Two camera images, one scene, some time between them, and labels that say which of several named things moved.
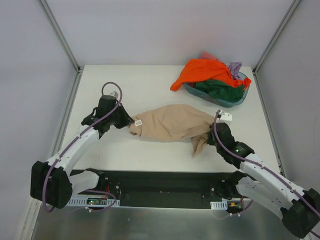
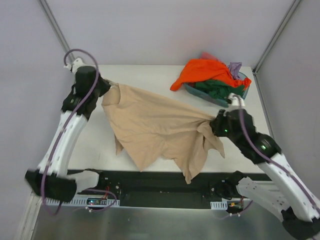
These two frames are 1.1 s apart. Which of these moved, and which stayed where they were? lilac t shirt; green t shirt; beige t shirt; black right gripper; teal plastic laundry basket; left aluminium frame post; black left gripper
Moved: beige t shirt; black right gripper; black left gripper
Stayed: left aluminium frame post; lilac t shirt; teal plastic laundry basket; green t shirt
